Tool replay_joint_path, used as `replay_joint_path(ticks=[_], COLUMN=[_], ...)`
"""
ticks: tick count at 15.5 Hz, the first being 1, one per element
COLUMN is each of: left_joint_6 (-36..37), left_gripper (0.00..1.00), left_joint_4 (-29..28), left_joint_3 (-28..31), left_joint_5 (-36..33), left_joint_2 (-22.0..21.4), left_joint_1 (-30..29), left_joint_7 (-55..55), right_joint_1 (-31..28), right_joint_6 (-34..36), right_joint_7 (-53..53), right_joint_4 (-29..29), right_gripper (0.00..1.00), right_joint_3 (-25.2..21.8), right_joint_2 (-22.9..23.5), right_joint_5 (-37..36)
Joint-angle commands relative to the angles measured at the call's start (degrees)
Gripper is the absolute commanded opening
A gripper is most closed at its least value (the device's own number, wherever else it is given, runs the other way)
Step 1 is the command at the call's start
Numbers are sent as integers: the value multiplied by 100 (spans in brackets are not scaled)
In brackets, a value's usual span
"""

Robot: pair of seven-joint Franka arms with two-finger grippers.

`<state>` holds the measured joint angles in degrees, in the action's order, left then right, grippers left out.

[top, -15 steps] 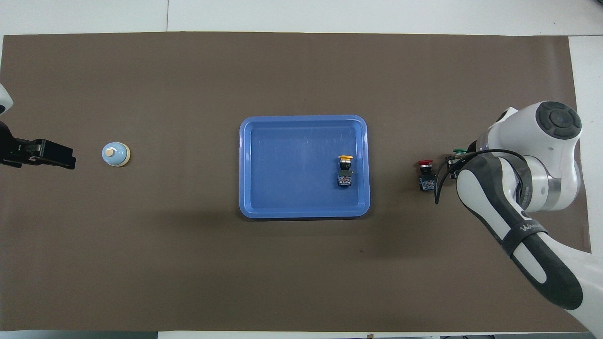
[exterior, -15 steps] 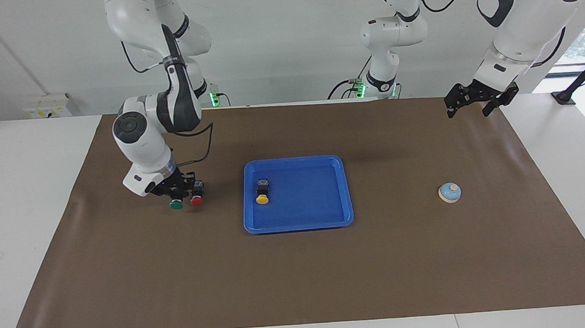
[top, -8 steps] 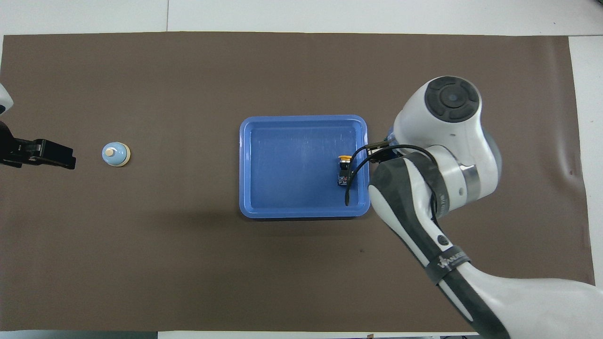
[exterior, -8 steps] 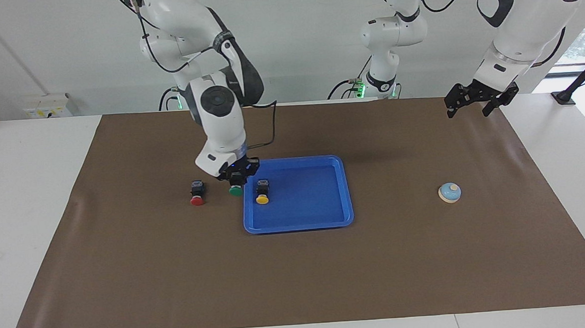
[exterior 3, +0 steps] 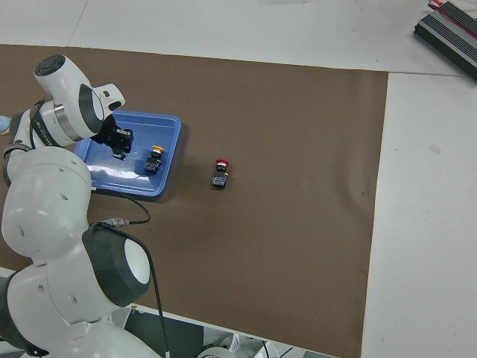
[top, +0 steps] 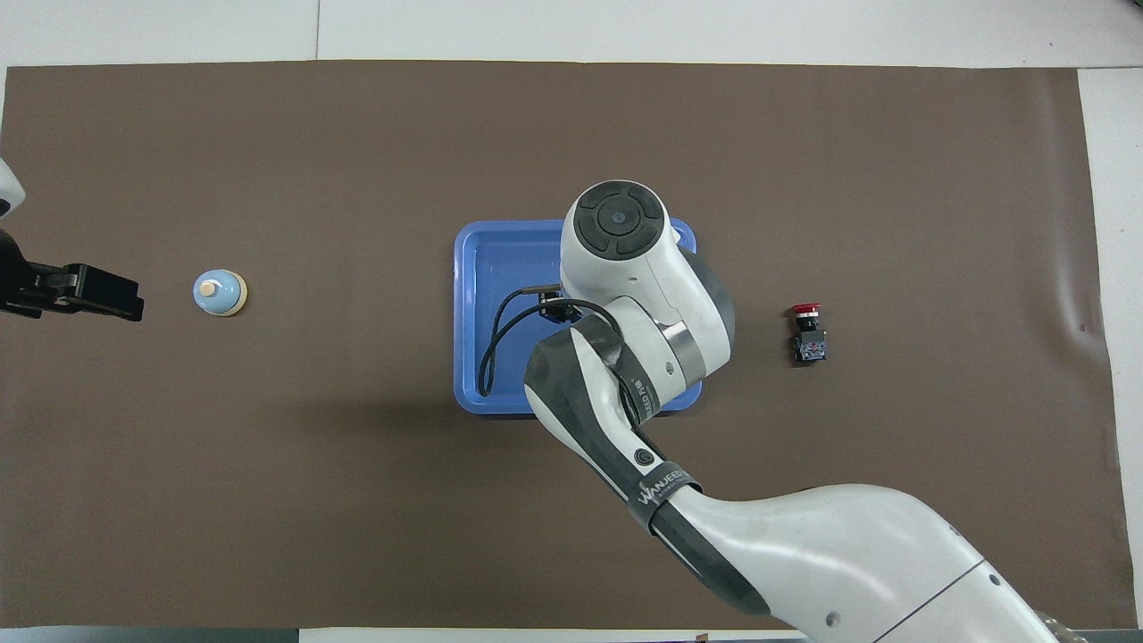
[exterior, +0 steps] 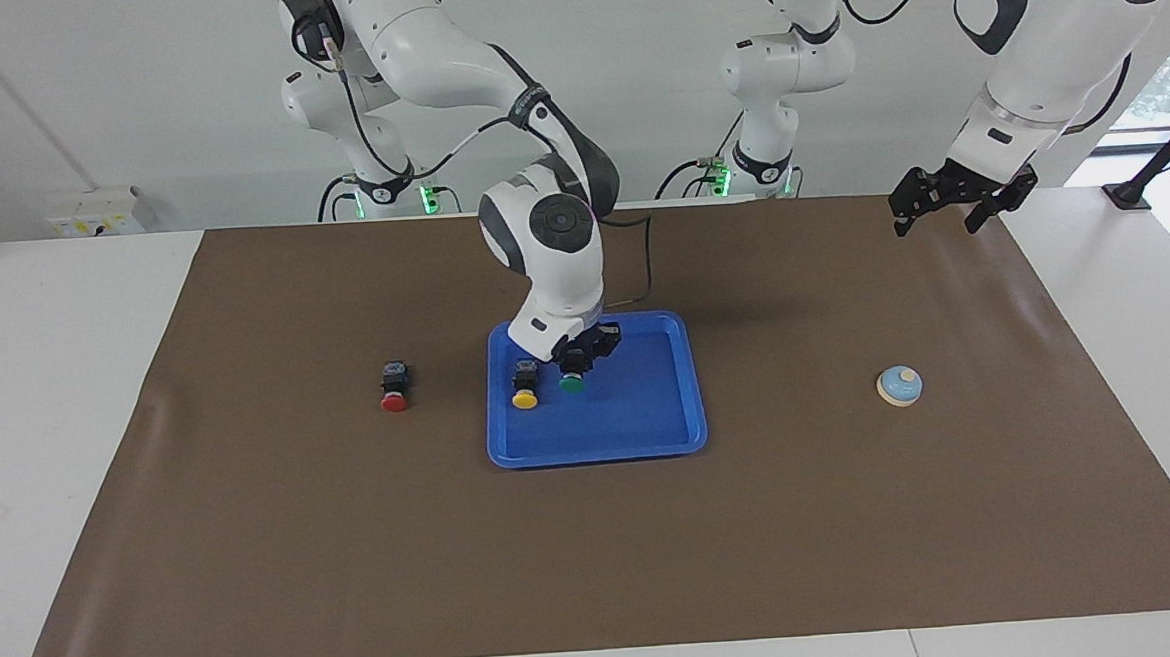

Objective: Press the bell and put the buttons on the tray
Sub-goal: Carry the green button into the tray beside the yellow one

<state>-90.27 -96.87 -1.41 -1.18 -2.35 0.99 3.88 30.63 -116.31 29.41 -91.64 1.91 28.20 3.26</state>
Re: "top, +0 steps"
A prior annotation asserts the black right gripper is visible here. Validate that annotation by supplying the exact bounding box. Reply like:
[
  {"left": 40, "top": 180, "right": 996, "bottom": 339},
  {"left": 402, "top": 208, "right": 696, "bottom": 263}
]
[{"left": 540, "top": 288, "right": 587, "bottom": 325}]

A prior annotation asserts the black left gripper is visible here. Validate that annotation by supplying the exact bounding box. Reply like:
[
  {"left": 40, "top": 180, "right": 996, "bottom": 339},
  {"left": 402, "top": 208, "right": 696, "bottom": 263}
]
[{"left": 0, "top": 230, "right": 145, "bottom": 322}]

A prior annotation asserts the red push button switch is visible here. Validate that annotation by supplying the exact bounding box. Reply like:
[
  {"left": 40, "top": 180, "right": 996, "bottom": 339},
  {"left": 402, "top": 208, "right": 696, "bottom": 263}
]
[{"left": 790, "top": 301, "right": 830, "bottom": 363}]

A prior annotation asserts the blue plastic tray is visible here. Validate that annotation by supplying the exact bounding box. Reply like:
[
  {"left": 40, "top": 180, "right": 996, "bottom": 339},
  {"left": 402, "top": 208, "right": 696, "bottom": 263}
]
[{"left": 452, "top": 218, "right": 703, "bottom": 416}]

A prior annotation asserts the light blue service bell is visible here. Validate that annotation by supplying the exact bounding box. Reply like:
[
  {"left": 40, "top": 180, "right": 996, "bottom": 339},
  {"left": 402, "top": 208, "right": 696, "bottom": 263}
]
[{"left": 193, "top": 268, "right": 248, "bottom": 318}]

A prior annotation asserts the brown table mat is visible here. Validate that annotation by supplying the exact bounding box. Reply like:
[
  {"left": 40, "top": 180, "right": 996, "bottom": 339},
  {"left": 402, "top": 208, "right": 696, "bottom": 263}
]
[{"left": 0, "top": 59, "right": 1128, "bottom": 630}]

